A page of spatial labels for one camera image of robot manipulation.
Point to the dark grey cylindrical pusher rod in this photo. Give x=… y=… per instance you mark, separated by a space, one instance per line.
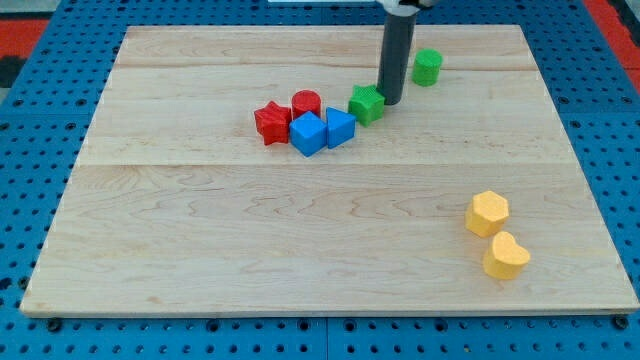
x=396 y=45

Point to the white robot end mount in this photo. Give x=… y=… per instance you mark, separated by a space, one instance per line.
x=406 y=7

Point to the green cylinder block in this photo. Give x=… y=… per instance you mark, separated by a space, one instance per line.
x=426 y=67

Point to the green star block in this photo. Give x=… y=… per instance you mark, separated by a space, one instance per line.
x=366 y=104

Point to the blue triangle block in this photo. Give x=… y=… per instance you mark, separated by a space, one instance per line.
x=340 y=127

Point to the red cylinder block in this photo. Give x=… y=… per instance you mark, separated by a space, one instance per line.
x=305 y=101

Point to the blue cube block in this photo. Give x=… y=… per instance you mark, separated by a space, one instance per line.
x=308 y=134

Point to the red star block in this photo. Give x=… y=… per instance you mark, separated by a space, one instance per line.
x=272 y=123

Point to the light wooden board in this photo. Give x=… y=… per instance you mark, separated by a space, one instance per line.
x=176 y=208

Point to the yellow hexagon block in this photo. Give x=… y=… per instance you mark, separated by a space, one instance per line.
x=486 y=213

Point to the yellow heart block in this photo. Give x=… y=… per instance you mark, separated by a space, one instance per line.
x=505 y=258

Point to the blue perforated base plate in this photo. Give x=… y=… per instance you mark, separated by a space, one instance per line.
x=48 y=109

